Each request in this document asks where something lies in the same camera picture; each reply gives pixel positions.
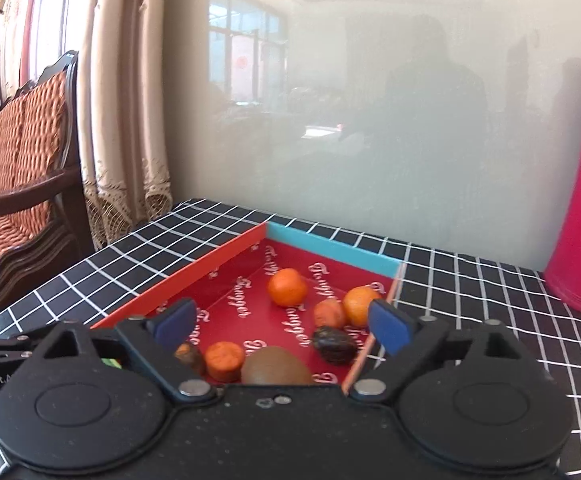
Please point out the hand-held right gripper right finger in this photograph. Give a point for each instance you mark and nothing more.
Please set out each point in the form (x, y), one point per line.
(388, 325)

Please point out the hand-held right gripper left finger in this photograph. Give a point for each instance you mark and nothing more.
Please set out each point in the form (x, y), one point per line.
(175, 320)

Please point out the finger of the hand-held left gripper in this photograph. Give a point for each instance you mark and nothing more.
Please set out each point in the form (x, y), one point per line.
(0, 347)

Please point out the mandarin orange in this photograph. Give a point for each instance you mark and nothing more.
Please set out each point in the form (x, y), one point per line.
(359, 305)
(287, 287)

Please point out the brown orange fruit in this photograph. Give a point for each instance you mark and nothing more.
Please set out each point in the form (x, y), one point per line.
(191, 356)

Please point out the dark purple passion fruit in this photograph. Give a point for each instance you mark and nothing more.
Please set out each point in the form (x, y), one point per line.
(334, 344)

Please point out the small orange fruit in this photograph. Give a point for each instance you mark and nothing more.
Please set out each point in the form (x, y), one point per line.
(224, 360)
(329, 313)

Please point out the colourful cardboard box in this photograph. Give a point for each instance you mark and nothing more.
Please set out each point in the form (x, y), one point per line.
(250, 300)

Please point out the brown kiwi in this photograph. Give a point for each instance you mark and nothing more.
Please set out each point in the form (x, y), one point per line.
(275, 367)

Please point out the orange checked seat cushion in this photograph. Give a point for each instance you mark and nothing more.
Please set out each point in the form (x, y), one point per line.
(5, 232)

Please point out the black white checked tablecloth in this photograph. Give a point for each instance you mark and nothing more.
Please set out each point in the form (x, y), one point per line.
(470, 290)

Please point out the dark wooden chair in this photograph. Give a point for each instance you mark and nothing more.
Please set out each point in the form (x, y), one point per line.
(68, 200)

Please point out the orange checked back cushion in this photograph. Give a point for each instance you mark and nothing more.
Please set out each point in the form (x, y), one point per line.
(25, 140)

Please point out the beige lace curtain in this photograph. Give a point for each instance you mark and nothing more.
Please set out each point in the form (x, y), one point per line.
(125, 110)

